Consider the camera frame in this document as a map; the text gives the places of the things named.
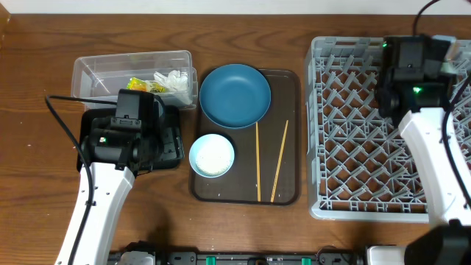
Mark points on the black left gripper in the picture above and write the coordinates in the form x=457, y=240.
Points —
x=170, y=146

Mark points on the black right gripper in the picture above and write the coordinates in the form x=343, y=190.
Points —
x=444, y=81

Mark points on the light blue rice bowl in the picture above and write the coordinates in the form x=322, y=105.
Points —
x=211, y=155

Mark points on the white paper napkin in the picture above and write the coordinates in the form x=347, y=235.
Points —
x=175, y=81

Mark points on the yellow green snack wrapper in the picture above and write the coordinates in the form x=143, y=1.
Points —
x=150, y=86

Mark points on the dark blue plate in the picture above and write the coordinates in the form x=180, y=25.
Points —
x=235, y=96

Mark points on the mint green bowl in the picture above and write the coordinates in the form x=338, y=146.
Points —
x=447, y=66

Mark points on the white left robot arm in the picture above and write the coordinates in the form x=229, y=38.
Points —
x=102, y=192

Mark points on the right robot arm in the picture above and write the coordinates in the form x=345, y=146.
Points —
x=427, y=128

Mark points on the grey dishwasher rack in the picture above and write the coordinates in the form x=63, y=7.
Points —
x=359, y=167

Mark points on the clear plastic waste bin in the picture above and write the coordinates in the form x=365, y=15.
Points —
x=102, y=77

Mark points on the black plastic tray bin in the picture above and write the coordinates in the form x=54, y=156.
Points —
x=88, y=117

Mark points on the dark brown serving tray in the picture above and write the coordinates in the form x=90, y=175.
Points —
x=239, y=184

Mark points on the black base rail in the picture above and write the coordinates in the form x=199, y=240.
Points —
x=142, y=252

